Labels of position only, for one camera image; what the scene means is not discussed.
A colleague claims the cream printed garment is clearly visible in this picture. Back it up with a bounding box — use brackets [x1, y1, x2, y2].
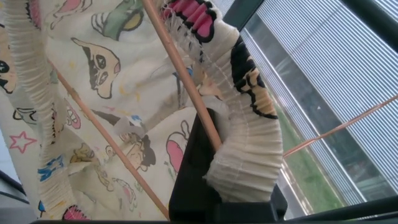
[0, 0, 284, 222]

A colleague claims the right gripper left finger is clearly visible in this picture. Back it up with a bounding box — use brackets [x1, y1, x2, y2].
[169, 107, 224, 222]

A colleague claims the pink clothes hanger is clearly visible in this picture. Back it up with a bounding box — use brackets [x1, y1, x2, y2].
[45, 0, 223, 221]
[282, 94, 398, 159]

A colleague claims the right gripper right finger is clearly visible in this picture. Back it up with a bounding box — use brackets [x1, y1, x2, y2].
[271, 184, 289, 220]

